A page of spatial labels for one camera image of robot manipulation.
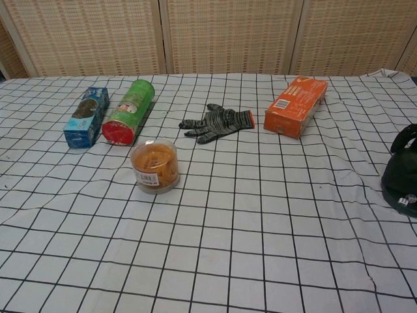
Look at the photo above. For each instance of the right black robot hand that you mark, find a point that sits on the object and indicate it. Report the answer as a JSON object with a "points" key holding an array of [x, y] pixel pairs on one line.
{"points": [[408, 138]]}

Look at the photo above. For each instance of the black round cap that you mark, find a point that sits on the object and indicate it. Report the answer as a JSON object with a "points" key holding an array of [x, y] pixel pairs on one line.
{"points": [[399, 176]]}

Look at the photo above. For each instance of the green chip canister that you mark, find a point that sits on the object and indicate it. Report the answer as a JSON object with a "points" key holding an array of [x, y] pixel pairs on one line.
{"points": [[130, 107]]}

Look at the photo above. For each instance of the white die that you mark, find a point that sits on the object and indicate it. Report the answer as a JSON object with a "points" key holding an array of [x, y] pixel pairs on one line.
{"points": [[404, 201]]}

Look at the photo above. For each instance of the woven folding screen panel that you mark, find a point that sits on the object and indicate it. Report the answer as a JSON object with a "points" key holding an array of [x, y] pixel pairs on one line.
{"points": [[91, 36], [355, 36], [410, 60], [11, 55], [231, 36]]}

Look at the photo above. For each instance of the orange cardboard box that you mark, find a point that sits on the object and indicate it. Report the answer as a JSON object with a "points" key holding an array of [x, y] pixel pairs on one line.
{"points": [[294, 107]]}

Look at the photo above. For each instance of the grey striped work glove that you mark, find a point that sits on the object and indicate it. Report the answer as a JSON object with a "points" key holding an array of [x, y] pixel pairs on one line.
{"points": [[221, 122]]}

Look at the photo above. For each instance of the white black-checked tablecloth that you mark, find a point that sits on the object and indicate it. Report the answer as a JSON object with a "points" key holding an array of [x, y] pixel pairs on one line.
{"points": [[228, 244]]}

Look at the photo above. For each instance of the clear jar of rubber bands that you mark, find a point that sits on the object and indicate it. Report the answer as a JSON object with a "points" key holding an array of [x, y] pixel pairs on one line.
{"points": [[155, 169]]}

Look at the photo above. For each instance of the blue cookie box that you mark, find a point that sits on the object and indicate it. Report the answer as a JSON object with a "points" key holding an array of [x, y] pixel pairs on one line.
{"points": [[87, 117]]}

